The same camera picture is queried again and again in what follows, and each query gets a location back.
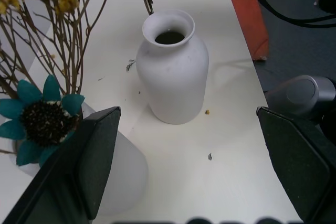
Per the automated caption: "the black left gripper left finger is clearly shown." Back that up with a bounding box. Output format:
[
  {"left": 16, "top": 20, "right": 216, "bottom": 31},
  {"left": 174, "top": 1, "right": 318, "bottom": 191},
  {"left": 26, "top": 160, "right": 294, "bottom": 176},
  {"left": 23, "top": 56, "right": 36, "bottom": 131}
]
[{"left": 0, "top": 106, "right": 122, "bottom": 224}]

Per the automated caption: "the white ceramic vase flared neck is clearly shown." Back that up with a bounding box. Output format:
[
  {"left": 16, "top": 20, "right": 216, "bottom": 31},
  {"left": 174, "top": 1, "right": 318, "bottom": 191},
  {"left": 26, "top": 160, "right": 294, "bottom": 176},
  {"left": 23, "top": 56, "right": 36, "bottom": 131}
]
[{"left": 135, "top": 9, "right": 210, "bottom": 125}]

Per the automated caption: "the black cable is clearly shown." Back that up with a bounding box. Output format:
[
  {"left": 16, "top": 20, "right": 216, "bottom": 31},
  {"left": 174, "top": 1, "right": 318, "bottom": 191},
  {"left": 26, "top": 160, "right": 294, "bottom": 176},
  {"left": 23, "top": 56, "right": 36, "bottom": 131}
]
[{"left": 246, "top": 0, "right": 336, "bottom": 28}]

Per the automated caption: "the orange floor mat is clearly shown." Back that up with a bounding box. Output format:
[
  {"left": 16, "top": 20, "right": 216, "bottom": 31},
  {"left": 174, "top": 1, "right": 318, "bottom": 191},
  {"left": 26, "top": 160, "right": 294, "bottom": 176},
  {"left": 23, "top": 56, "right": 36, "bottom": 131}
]
[{"left": 222, "top": 0, "right": 270, "bottom": 61}]

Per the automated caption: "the silver robot body joint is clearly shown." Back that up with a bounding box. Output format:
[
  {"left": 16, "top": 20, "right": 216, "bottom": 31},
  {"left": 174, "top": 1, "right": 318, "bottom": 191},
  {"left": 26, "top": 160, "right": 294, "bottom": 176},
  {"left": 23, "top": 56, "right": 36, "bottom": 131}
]
[{"left": 264, "top": 74, "right": 336, "bottom": 128}]

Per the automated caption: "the dried bouquet with teal flower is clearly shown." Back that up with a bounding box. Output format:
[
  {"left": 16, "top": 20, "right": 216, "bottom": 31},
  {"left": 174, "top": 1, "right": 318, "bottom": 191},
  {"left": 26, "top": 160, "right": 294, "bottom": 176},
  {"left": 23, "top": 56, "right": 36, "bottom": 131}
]
[{"left": 0, "top": 0, "right": 120, "bottom": 168}]

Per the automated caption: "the white frosted cone vase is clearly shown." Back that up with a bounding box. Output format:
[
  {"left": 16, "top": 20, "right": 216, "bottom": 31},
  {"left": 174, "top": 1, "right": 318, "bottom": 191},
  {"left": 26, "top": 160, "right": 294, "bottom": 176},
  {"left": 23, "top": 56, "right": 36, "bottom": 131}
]
[{"left": 10, "top": 100, "right": 149, "bottom": 216}]

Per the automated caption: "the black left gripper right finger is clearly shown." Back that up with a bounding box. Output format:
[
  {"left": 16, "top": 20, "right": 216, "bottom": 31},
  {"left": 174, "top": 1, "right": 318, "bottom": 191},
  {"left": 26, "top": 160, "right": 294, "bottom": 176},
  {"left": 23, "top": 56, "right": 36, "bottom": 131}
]
[{"left": 256, "top": 106, "right": 336, "bottom": 224}]

